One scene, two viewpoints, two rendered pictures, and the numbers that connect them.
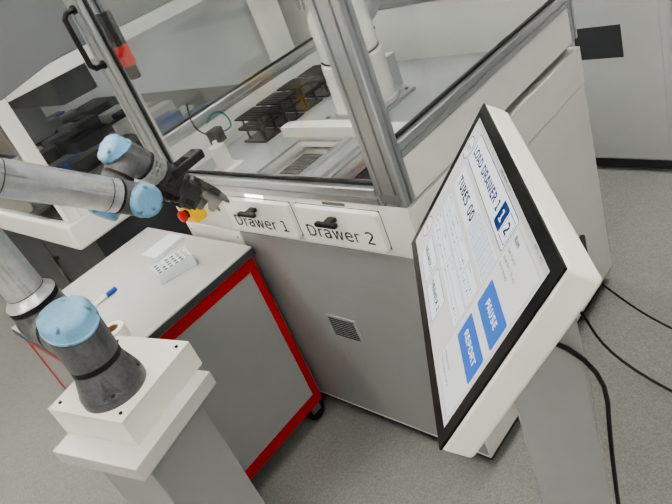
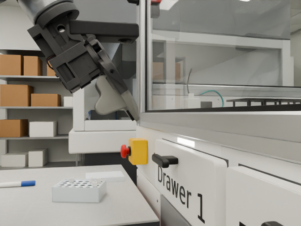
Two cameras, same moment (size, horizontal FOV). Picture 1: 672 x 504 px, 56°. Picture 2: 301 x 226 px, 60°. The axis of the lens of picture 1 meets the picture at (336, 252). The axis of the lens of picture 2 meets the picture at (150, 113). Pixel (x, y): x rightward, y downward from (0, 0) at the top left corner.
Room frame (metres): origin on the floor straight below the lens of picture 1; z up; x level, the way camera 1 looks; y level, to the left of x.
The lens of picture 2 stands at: (1.23, 0.02, 0.99)
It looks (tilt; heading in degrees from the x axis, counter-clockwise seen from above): 0 degrees down; 24
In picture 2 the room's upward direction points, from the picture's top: straight up
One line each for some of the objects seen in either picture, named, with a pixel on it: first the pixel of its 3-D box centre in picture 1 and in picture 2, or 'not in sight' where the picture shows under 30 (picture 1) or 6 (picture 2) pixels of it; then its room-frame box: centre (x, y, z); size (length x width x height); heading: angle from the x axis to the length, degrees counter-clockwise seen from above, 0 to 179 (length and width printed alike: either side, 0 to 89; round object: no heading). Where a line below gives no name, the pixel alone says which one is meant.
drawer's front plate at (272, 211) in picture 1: (260, 216); (180, 177); (1.68, 0.16, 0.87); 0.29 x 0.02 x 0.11; 38
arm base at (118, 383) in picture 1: (104, 372); not in sight; (1.20, 0.58, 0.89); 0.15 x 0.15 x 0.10
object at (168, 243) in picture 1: (163, 247); (104, 176); (1.99, 0.53, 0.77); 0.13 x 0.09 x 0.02; 128
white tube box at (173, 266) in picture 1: (173, 265); (80, 189); (1.80, 0.48, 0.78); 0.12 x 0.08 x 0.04; 111
